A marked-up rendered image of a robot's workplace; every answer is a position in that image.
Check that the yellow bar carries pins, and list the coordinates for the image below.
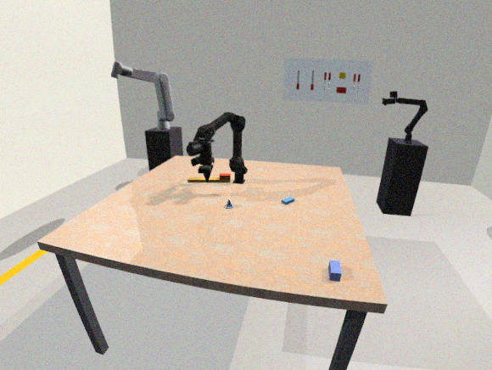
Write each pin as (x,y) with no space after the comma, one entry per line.
(224,177)

